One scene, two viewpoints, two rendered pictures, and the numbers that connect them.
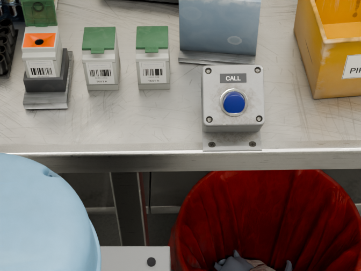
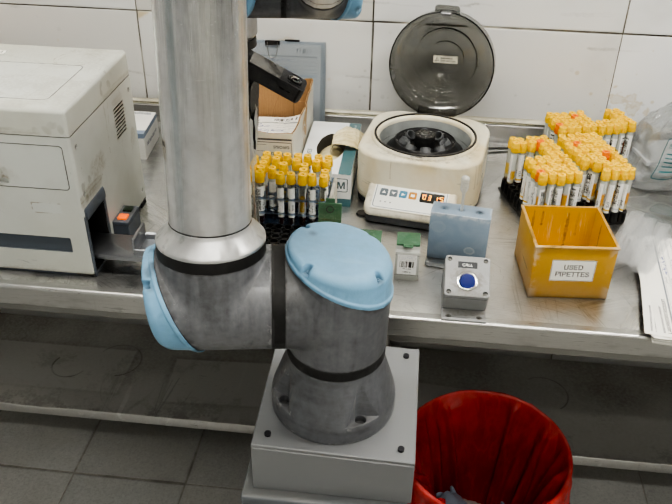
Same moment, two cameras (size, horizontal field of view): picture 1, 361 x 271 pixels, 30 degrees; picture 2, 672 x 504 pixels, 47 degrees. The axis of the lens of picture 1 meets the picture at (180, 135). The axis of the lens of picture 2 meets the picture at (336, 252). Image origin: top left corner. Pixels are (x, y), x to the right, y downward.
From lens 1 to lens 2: 51 cm
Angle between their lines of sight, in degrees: 18
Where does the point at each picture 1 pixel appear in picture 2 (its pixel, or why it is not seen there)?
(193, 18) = (439, 230)
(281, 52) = (504, 266)
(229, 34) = (465, 245)
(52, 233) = (375, 256)
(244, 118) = (474, 292)
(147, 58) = (404, 252)
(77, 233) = (387, 260)
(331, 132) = (539, 317)
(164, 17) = not seen: hidden behind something
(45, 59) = not seen: hidden behind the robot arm
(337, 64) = (545, 267)
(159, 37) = (414, 239)
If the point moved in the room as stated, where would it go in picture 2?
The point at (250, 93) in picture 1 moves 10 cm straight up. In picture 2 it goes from (479, 276) to (487, 221)
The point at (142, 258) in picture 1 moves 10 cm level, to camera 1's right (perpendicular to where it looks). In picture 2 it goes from (399, 353) to (475, 359)
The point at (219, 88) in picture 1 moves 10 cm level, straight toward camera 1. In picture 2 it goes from (457, 271) to (453, 309)
